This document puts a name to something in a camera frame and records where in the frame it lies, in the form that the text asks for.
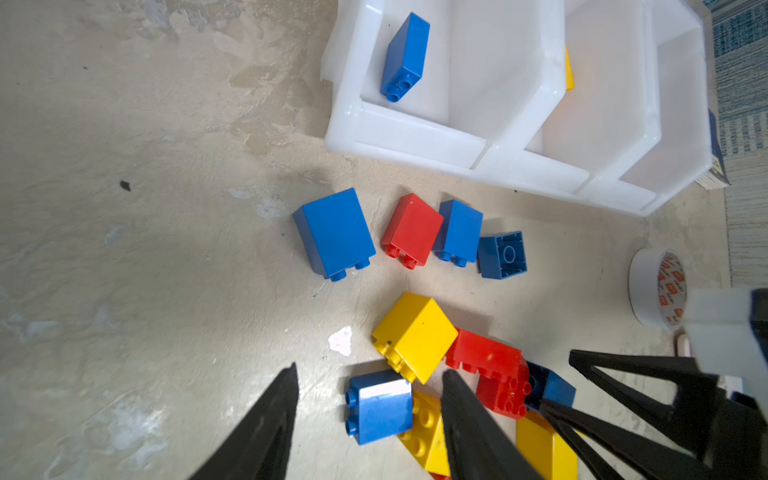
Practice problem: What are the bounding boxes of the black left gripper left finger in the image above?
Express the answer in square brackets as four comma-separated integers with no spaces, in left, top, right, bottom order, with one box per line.
[191,364,299,480]

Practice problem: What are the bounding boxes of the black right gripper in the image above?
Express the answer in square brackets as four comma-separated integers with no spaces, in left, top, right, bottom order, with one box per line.
[538,287,768,480]

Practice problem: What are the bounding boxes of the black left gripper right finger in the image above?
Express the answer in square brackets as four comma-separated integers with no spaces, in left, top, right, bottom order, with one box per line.
[441,370,541,480]

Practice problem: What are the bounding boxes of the long red brick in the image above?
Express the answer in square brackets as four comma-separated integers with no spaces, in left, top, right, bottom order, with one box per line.
[445,329,528,386]

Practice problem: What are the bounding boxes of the yellow brick pile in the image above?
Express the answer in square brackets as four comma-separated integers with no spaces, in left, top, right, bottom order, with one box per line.
[372,292,458,384]

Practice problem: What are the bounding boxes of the blue tall brick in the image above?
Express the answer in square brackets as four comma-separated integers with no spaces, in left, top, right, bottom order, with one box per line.
[293,188,376,282]

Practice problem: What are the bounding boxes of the small blue brick bottom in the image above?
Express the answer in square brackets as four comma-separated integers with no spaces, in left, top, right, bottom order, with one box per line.
[380,12,430,103]

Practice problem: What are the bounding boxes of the red brick centre small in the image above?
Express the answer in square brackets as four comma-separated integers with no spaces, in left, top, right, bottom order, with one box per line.
[476,362,532,420]

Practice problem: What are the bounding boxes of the tape roll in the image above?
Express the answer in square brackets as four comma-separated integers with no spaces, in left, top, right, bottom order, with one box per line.
[628,249,687,332]

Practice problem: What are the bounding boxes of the dark blue upturned brick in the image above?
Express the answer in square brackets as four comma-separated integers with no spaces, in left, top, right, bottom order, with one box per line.
[477,231,528,280]

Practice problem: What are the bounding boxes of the blue brick top row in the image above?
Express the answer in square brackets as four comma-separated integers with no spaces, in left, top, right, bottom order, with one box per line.
[432,200,483,268]

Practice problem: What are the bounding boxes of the red brick top row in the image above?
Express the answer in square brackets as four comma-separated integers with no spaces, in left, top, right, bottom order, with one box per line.
[381,193,444,270]

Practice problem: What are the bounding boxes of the blue notebook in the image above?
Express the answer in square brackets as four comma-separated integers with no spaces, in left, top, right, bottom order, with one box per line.
[696,110,731,190]

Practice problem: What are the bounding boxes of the white right bin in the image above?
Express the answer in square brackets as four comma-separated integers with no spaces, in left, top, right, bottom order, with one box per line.
[585,1,712,216]

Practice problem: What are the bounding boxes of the white bin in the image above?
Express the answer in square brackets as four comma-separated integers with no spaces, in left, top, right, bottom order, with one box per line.
[476,1,660,204]
[321,1,565,174]
[585,1,712,216]

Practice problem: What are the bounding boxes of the white middle bin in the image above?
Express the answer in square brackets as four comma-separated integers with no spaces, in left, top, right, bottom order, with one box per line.
[476,1,660,204]

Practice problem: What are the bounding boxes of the white left bin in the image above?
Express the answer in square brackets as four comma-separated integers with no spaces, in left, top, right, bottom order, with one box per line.
[321,1,565,174]

